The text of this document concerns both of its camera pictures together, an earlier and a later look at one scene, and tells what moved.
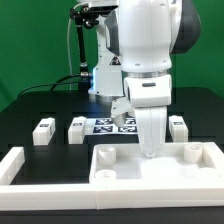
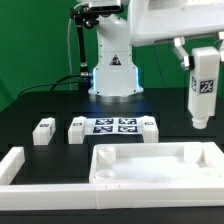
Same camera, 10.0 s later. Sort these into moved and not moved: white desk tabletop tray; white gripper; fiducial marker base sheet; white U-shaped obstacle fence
Moved: white gripper
Not moved: white desk tabletop tray; fiducial marker base sheet; white U-shaped obstacle fence
